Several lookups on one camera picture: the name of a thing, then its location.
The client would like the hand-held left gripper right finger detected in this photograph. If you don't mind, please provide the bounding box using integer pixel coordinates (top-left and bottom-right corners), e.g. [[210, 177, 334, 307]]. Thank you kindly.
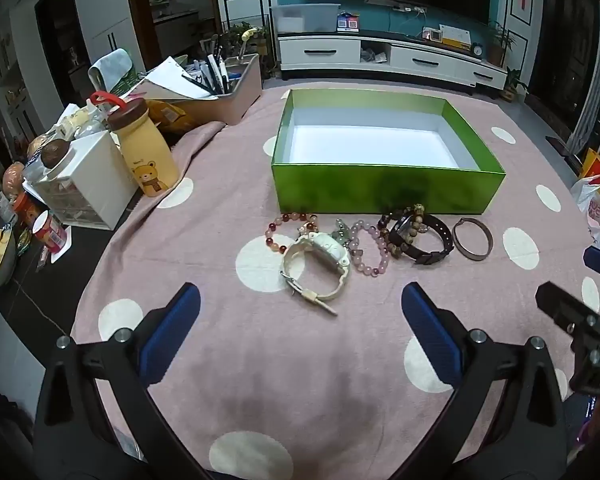
[[401, 282, 568, 480]]

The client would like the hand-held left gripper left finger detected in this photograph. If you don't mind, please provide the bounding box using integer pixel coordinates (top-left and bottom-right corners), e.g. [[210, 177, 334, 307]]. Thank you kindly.
[[32, 282, 216, 480]]

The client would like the dark thin bangle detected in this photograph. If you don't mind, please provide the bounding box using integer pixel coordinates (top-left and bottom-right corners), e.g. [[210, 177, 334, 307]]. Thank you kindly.
[[452, 217, 494, 262]]

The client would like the brown wooden bead bracelet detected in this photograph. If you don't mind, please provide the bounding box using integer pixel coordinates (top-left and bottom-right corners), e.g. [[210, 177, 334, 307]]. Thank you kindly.
[[378, 203, 428, 261]]

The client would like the pink bead bracelet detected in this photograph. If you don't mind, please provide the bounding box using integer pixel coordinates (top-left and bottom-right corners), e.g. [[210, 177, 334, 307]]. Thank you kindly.
[[347, 220, 392, 277]]

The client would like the black wrist watch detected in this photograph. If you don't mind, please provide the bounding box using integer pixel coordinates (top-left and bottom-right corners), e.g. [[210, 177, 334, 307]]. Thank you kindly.
[[390, 212, 455, 265]]

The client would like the white wrist watch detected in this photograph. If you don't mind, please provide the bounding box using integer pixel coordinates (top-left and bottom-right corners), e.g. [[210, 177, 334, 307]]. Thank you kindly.
[[280, 231, 352, 317]]

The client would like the red bead bracelet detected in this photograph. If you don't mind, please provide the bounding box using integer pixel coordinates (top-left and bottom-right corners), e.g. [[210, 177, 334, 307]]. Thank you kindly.
[[265, 212, 320, 256]]

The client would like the green cardboard box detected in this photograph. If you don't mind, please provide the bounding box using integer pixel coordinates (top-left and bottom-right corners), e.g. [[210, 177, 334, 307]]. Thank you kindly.
[[271, 88, 507, 215]]

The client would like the white plastic bag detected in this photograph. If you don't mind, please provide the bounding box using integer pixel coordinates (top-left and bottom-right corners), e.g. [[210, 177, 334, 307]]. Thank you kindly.
[[570, 174, 600, 251]]

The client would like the pink polka-dot blanket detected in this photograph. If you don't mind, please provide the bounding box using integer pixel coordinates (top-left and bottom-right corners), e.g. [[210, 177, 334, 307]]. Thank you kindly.
[[70, 80, 600, 480]]

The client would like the red snack cup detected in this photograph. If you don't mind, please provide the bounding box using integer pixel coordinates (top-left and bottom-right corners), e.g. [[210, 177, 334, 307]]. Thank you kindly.
[[32, 210, 69, 255]]

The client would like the white drawer organizer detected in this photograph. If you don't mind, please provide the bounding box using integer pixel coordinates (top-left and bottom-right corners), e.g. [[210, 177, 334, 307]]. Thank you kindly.
[[22, 130, 140, 231]]

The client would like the yellow bear bottle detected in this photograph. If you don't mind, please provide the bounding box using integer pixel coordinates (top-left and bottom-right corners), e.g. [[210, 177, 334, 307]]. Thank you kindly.
[[89, 91, 180, 197]]

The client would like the small potted plant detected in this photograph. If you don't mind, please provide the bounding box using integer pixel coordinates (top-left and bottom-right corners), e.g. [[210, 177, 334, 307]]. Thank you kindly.
[[500, 67, 531, 103]]

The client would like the brown round fruit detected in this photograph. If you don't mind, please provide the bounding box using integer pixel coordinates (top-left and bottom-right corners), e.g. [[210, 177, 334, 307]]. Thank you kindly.
[[40, 141, 71, 169]]

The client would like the yellow snack bag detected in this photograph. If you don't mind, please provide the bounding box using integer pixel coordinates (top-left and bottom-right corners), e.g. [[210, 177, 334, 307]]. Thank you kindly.
[[145, 100, 192, 134]]

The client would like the tall potted plant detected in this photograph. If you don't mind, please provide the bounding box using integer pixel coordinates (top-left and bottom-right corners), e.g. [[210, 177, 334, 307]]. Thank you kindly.
[[487, 20, 512, 68]]

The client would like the beige storage bin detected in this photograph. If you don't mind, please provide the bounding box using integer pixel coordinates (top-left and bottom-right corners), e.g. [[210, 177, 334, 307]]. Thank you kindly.
[[167, 53, 263, 127]]

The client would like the white paper sheet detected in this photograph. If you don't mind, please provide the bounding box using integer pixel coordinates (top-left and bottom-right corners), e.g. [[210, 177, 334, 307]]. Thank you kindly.
[[142, 57, 221, 101]]

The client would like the bunch of pens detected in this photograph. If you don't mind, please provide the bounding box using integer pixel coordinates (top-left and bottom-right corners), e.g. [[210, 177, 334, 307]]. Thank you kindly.
[[192, 35, 231, 96]]

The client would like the white and green cloth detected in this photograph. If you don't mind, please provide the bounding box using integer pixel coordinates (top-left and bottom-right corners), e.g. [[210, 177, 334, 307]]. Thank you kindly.
[[88, 48, 134, 94]]

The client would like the yellow flat box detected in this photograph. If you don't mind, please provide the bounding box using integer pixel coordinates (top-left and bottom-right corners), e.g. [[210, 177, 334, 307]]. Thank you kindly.
[[440, 25, 472, 51]]

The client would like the white television cabinet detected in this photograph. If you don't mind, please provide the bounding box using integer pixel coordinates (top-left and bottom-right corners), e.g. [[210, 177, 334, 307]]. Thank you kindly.
[[276, 30, 508, 98]]

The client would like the leafy plant in dark planter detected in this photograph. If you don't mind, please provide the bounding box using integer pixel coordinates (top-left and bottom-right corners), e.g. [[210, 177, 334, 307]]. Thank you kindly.
[[220, 22, 272, 78]]

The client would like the white power strip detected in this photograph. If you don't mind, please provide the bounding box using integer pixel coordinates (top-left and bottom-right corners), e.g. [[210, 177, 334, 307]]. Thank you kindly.
[[364, 0, 426, 14]]

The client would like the clear plastic storage box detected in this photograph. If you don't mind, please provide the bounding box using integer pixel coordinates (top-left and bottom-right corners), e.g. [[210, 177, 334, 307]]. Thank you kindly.
[[270, 3, 342, 35]]

